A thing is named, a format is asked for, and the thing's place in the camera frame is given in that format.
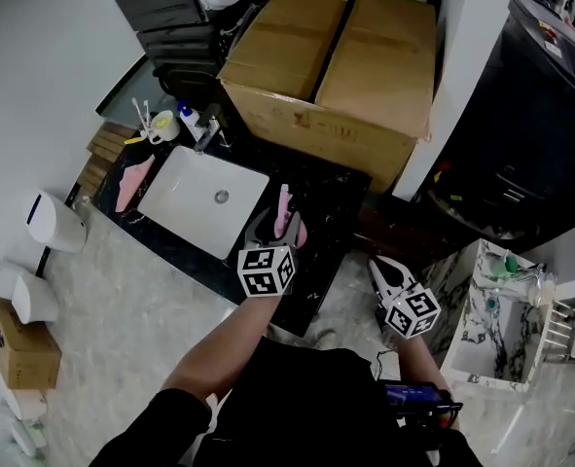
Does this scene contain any white veined marble vanity cabinet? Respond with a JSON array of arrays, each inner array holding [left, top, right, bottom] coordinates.
[[419, 237, 559, 394]]

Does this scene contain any person's beige shoe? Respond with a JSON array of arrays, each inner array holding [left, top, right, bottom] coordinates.
[[314, 328, 339, 352]]

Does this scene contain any large cardboard box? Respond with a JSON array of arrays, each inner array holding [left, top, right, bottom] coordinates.
[[216, 0, 439, 196]]

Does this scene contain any person's right forearm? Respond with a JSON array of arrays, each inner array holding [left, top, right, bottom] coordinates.
[[395, 333, 453, 394]]

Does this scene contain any dark grey ribbed appliance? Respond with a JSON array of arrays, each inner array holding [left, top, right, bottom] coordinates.
[[135, 21, 226, 99]]

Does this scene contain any white lotion bottle blue cap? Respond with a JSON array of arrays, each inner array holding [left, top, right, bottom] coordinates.
[[176, 101, 203, 141]]

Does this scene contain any person's left forearm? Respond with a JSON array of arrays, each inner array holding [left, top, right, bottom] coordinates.
[[162, 289, 285, 406]]

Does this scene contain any black marble vanity table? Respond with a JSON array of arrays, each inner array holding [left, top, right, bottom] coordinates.
[[91, 131, 374, 340]]

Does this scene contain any small cardboard box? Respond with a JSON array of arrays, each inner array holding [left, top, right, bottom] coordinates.
[[0, 294, 64, 391]]

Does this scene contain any white rectangular sink basin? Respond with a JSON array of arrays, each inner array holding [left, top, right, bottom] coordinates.
[[136, 144, 271, 262]]

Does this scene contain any pink spray bottle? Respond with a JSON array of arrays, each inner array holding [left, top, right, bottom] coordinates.
[[272, 183, 309, 251]]

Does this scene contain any pink cloth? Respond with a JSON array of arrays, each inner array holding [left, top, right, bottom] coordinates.
[[114, 155, 157, 214]]

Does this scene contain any black device blue screen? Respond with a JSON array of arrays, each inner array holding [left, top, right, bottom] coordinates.
[[380, 378, 465, 418]]

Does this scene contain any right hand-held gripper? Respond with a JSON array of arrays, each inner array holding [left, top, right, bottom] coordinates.
[[367, 255, 443, 341]]

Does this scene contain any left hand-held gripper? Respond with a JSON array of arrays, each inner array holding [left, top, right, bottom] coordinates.
[[236, 206, 303, 299]]

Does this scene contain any chrome faucet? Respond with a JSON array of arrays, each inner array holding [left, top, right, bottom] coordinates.
[[193, 103, 224, 155]]

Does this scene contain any white mug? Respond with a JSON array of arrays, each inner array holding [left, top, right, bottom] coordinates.
[[147, 109, 182, 146]]

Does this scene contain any person's black clothing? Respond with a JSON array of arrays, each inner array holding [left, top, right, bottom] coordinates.
[[89, 335, 484, 467]]

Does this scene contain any chrome towel rack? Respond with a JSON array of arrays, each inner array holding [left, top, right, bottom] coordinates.
[[541, 295, 575, 362]]

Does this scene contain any black office printer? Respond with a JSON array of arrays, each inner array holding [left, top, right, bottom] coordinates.
[[424, 0, 575, 258]]

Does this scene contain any wooden pallet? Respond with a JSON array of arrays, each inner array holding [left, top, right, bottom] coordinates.
[[74, 121, 138, 199]]

